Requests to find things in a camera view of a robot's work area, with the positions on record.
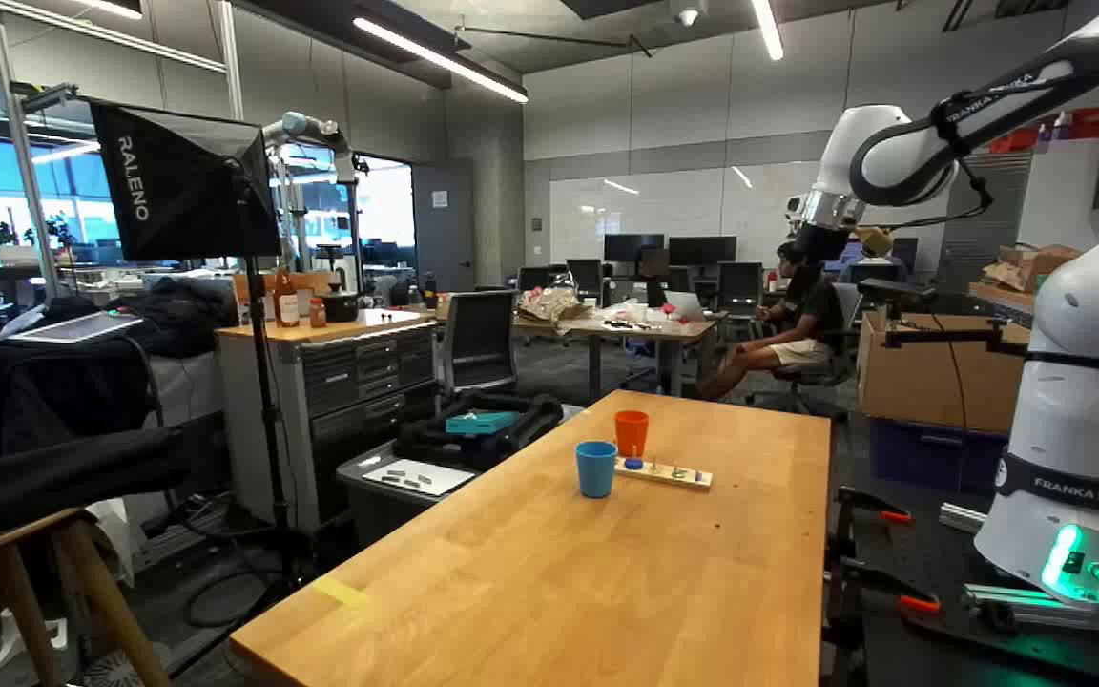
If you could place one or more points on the seated person in dark shirt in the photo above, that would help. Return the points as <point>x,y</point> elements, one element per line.
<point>790,330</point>

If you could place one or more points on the long ceiling light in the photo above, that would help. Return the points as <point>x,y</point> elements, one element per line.
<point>768,27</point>
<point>438,58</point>

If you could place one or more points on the grey equipment case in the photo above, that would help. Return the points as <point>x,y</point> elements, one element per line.
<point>402,487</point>

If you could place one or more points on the wall whiteboard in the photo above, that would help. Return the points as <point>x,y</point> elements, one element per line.
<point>676,204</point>

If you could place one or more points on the black softbox light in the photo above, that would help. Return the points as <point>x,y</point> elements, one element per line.
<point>188,185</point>

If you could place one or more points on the wooden office table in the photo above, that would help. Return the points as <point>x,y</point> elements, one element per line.
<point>638,333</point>

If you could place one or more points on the yellow tape piece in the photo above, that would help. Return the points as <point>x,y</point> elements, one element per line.
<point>343,595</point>

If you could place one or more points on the blue plastic bin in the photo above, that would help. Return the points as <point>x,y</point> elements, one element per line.
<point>933,456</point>

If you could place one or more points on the orange plastic cup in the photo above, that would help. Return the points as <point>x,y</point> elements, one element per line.
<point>630,437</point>

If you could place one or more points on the black office chair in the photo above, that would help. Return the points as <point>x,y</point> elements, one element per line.
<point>480,343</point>

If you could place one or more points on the pile of black clothing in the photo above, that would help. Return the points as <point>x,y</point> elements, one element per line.
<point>48,387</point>

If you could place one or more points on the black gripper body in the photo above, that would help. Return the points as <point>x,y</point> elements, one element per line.
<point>821,244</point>

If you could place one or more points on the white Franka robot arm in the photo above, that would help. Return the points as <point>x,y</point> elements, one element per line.
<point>1084,382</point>

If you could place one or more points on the black bag with teal item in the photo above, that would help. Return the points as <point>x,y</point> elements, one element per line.
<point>480,429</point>

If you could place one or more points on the black computer monitor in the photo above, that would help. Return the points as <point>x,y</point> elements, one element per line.
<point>700,251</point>
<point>630,246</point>

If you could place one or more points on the grey door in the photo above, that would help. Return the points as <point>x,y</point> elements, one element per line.
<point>444,227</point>

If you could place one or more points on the large cardboard box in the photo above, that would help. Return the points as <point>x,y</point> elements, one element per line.
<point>933,376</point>

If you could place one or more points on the orange bottles on cabinet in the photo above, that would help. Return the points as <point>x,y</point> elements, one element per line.
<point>299,303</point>

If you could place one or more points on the blue plastic cup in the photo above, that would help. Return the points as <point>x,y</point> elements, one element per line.
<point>597,470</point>

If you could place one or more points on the black padded bench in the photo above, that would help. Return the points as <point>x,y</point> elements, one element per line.
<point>40,481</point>

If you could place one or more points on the white strip with coloured dots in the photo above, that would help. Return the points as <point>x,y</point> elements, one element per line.
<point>672,476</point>

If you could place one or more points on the black light stand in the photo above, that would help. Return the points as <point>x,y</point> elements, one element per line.
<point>266,382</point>

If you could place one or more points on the wooden stool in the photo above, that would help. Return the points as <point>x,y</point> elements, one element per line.
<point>29,587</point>

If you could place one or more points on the grey tool cabinet wooden top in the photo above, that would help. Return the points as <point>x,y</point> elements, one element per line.
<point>334,396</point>

